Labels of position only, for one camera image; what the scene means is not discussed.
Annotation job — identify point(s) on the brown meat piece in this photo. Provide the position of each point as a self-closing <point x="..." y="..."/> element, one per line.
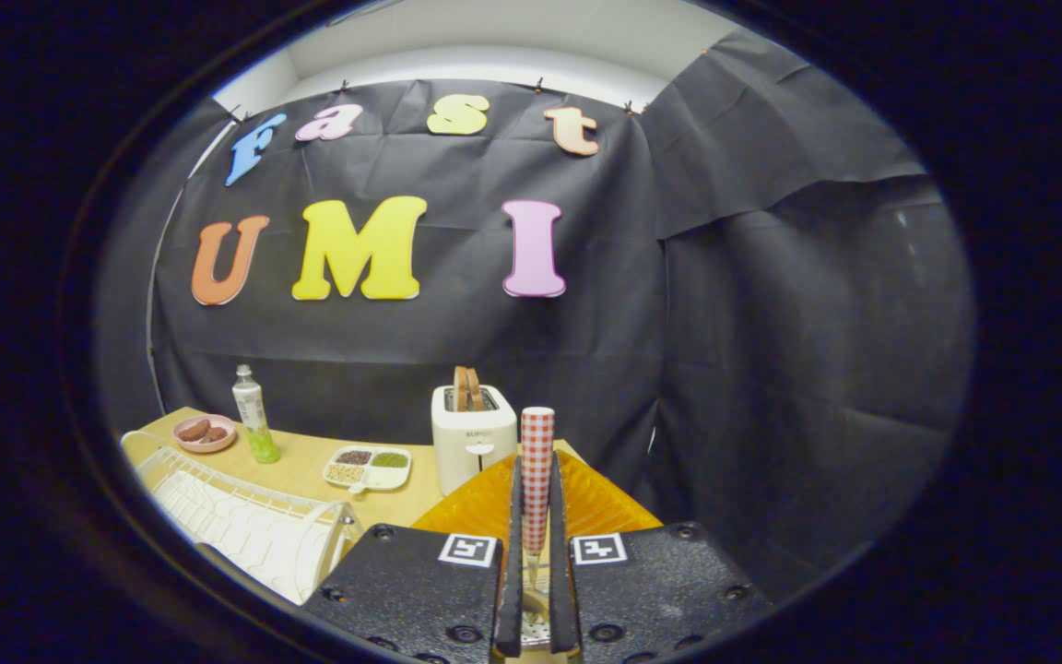
<point x="216" y="435"/>
<point x="194" y="430"/>

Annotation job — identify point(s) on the white dish rack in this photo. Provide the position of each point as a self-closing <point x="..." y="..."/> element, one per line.
<point x="245" y="535"/>

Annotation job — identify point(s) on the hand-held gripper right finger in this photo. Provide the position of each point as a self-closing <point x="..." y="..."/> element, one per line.
<point x="560" y="590"/>

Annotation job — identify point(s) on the brown bread slice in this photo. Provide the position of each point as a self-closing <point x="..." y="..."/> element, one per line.
<point x="466" y="387"/>

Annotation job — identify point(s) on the white divided bean tray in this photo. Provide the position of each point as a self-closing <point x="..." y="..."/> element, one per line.
<point x="393" y="480"/>

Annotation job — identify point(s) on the white toaster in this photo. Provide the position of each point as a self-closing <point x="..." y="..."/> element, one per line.
<point x="471" y="433"/>

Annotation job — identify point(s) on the green drink bottle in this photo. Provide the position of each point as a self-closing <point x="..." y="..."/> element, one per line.
<point x="254" y="410"/>

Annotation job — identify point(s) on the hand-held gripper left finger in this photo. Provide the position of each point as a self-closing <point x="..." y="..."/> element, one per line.
<point x="513" y="590"/>

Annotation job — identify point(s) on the pink dish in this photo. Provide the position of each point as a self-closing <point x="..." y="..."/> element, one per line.
<point x="230" y="433"/>

